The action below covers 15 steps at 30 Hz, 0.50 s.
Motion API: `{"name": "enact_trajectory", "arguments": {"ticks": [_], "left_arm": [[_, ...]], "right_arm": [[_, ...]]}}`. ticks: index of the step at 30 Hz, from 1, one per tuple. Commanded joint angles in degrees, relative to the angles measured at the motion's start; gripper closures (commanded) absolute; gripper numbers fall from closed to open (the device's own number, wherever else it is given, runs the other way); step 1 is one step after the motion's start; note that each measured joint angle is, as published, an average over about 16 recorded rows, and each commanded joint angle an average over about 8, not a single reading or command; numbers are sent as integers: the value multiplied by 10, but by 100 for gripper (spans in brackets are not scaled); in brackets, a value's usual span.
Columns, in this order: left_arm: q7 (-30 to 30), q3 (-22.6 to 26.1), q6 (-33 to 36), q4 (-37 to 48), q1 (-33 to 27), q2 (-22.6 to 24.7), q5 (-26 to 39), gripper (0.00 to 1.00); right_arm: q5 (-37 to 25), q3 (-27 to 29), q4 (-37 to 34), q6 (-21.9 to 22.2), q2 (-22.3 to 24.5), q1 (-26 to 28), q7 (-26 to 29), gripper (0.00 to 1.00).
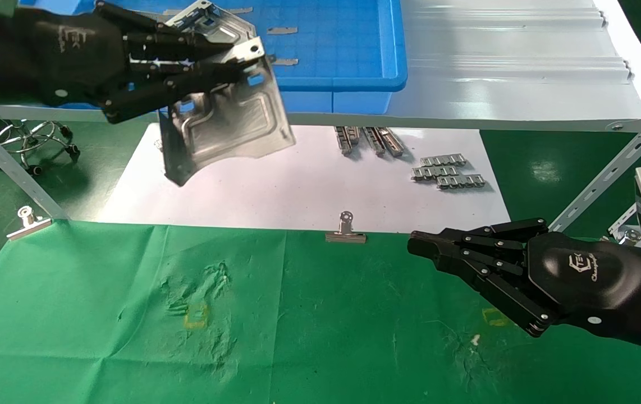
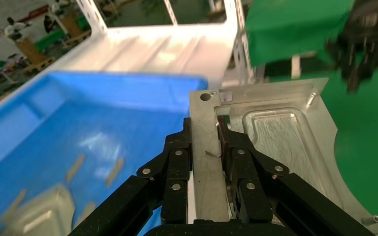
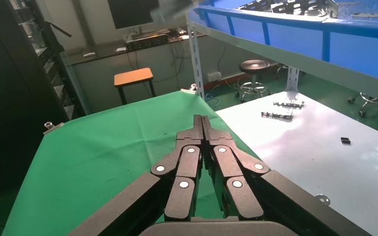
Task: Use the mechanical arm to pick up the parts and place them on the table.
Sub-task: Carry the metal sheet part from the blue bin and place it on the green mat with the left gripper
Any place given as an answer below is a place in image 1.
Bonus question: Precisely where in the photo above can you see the blue plastic bin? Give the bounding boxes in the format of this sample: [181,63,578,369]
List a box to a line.
[17,0,409,114]

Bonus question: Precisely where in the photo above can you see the stamped metal bracket plate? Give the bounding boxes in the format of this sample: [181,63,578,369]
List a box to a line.
[158,36,297,187]
[163,0,258,45]

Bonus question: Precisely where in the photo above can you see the white metal shelf rack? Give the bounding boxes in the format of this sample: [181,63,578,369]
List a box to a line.
[0,0,641,233]

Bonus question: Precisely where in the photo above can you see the chrome stool base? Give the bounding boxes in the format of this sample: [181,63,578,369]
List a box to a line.
[0,120,81,176]

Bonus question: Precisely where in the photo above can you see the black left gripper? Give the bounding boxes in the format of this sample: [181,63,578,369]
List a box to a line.
[11,0,268,125]

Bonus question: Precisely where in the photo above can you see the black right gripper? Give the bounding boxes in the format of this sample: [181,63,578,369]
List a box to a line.
[408,218,641,338]

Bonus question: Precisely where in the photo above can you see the notched metal strip part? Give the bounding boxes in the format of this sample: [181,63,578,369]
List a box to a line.
[420,156,467,168]
[437,175,487,190]
[412,166,461,182]

